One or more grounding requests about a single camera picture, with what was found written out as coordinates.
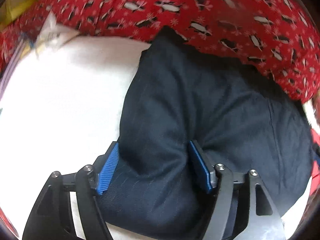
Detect white quilted bedspread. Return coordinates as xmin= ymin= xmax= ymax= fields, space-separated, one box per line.
xmin=0 ymin=34 xmax=153 ymax=240

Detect red penguin print blanket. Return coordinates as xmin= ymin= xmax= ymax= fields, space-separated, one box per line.
xmin=0 ymin=0 xmax=320 ymax=103

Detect navy pinstripe zip jacket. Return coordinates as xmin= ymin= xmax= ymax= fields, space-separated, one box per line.
xmin=99 ymin=26 xmax=314 ymax=240

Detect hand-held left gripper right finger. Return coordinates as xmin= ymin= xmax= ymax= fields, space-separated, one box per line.
xmin=188 ymin=140 xmax=286 ymax=240

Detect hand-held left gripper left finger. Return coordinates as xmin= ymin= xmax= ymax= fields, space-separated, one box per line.
xmin=22 ymin=141 xmax=120 ymax=240

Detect yellow box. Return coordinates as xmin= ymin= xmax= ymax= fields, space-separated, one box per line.
xmin=0 ymin=0 xmax=38 ymax=28

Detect loose white papers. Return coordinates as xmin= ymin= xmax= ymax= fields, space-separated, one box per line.
xmin=34 ymin=10 xmax=81 ymax=58

